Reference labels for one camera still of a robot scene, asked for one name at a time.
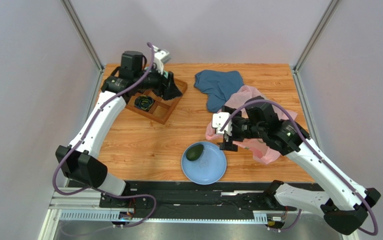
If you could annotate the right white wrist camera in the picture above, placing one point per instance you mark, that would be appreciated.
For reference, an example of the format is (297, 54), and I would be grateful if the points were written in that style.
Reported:
(221, 124)

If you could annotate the right aluminium corner post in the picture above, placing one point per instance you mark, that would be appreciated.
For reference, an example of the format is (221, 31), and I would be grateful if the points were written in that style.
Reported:
(320, 27)

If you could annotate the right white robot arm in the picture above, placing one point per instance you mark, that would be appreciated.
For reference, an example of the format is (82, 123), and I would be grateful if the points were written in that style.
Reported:
(342, 203)

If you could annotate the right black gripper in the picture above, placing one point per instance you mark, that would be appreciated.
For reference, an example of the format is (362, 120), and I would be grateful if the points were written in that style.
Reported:
(237, 134)

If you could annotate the blue plate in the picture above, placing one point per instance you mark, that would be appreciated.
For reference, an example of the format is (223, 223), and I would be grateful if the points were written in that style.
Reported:
(209, 168)

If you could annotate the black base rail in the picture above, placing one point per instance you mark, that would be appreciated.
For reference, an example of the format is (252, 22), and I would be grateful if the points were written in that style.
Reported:
(188, 200)

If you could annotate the aluminium corner post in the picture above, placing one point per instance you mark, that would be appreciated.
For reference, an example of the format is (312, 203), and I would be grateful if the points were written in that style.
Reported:
(75, 19)
(320, 27)

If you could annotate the blue cloth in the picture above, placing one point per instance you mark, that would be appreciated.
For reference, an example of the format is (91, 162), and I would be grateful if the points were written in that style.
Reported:
(218, 86)

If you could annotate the aluminium frame rail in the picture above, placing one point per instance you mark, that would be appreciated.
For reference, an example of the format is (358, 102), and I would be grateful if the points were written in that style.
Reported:
(78, 215)

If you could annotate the left aluminium corner post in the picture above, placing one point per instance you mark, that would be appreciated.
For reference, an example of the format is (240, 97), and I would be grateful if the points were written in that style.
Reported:
(75, 19)

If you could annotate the green fake avocado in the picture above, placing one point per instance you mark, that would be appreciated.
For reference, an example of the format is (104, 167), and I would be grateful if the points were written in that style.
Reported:
(194, 152)

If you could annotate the wooden compartment tray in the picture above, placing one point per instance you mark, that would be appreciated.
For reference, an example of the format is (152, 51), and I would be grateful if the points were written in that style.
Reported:
(162, 109)

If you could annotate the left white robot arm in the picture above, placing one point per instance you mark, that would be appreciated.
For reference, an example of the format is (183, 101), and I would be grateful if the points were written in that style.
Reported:
(78, 161)

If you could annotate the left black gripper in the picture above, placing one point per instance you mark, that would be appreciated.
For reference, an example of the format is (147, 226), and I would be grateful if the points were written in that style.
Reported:
(167, 88)

